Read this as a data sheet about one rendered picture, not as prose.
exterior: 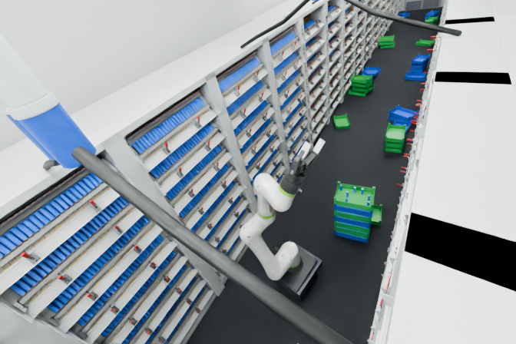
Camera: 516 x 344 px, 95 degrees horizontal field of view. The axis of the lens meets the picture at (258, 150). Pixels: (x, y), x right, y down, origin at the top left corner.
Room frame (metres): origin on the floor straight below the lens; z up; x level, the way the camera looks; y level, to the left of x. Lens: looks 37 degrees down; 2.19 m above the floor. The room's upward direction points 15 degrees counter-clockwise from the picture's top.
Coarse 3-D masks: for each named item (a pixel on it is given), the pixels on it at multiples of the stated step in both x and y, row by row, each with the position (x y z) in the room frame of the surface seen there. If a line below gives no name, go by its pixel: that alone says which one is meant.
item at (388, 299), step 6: (384, 294) 0.20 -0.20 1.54; (384, 300) 0.19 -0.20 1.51; (390, 300) 0.19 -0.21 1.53; (390, 306) 0.18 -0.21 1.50; (390, 312) 0.17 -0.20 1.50; (384, 318) 0.17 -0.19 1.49; (384, 324) 0.15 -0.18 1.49; (384, 330) 0.14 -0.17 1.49; (384, 336) 0.13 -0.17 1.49; (384, 342) 0.12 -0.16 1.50
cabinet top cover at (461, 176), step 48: (480, 48) 0.87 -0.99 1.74; (432, 96) 0.63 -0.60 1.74; (480, 96) 0.57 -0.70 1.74; (432, 144) 0.42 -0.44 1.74; (480, 144) 0.38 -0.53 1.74; (432, 192) 0.29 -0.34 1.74; (480, 192) 0.26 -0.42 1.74; (480, 240) 0.18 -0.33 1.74; (432, 288) 0.13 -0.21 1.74; (480, 288) 0.11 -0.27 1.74; (432, 336) 0.07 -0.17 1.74; (480, 336) 0.06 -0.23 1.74
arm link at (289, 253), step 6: (282, 246) 0.95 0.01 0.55; (288, 246) 0.93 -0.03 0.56; (294, 246) 0.92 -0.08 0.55; (282, 252) 0.90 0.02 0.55; (288, 252) 0.89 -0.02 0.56; (294, 252) 0.88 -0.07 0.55; (282, 258) 0.86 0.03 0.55; (288, 258) 0.85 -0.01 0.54; (294, 258) 0.86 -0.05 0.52; (288, 264) 0.83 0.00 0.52; (294, 264) 0.86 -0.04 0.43
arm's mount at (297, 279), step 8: (304, 256) 0.95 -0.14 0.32; (312, 256) 0.93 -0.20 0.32; (304, 264) 0.89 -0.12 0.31; (312, 264) 0.88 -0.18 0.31; (288, 272) 0.87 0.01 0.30; (304, 272) 0.84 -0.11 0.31; (288, 280) 0.82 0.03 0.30; (296, 280) 0.80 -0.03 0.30; (304, 280) 0.79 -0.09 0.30; (296, 288) 0.75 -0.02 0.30
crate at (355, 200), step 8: (344, 184) 1.38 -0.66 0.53; (336, 192) 1.33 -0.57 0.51; (344, 192) 1.33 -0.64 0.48; (352, 192) 1.31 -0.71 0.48; (360, 192) 1.29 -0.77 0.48; (368, 192) 1.27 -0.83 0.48; (336, 200) 1.23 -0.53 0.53; (344, 200) 1.25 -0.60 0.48; (352, 200) 1.22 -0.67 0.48; (360, 200) 1.20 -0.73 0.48; (360, 208) 1.13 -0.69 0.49; (368, 208) 1.10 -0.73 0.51
